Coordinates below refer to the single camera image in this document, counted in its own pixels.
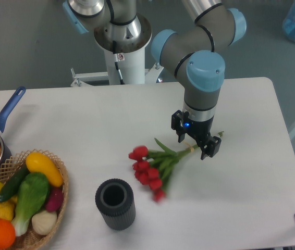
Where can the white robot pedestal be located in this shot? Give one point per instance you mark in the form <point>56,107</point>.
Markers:
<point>124,52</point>

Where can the red tulip bouquet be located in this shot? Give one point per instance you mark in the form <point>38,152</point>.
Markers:
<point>154,168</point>

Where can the yellow squash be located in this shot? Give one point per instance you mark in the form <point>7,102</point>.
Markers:
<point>38,162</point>

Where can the dark grey ribbed vase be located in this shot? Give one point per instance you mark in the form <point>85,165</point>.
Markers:
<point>114,199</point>

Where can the orange fruit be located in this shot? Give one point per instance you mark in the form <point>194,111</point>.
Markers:
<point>7,234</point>

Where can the green cucumber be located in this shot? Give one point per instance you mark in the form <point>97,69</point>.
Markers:
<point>11,187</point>

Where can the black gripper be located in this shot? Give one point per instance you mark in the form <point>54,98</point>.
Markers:
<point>198,130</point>

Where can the green bok choy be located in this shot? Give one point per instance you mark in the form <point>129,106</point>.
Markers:
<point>32,194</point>

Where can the white garlic bulb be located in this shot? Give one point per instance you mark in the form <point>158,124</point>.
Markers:
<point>43,222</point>

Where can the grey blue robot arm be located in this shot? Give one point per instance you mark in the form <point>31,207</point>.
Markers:
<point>193,58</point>

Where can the purple red radish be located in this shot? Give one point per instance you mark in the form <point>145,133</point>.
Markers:
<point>55,200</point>

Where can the woven wicker basket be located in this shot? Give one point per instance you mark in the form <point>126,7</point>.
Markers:
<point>32,240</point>

